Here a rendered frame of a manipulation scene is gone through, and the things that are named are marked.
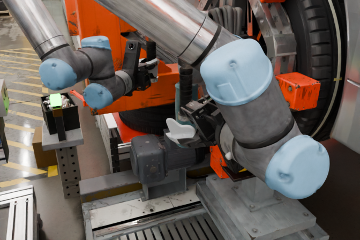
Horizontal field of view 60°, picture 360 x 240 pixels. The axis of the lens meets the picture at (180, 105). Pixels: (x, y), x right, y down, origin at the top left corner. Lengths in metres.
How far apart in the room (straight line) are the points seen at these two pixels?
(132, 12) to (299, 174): 0.29
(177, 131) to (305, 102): 0.35
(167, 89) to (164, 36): 1.07
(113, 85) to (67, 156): 0.88
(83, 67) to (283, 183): 0.57
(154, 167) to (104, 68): 0.67
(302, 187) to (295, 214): 1.03
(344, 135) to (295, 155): 0.48
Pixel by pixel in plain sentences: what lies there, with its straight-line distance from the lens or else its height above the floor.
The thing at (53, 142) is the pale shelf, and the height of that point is 0.45.
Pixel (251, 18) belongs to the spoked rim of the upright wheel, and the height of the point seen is 0.98.
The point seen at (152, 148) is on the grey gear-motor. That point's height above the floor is 0.40.
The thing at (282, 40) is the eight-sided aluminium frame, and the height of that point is 0.97.
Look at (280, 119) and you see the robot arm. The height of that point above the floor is 0.98.
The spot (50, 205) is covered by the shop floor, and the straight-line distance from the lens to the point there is 1.85.
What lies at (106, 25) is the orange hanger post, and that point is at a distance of 1.37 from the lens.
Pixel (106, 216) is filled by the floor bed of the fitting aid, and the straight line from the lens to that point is 1.59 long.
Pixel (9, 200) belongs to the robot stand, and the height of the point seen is 0.23.
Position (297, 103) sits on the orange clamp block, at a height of 0.84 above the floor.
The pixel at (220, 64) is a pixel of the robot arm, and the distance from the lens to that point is 0.34.
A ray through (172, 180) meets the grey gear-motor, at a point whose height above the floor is 0.10.
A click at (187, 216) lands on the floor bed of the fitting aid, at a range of 1.58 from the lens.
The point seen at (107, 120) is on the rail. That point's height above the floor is 0.39.
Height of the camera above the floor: 1.14
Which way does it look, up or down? 24 degrees down
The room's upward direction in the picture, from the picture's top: straight up
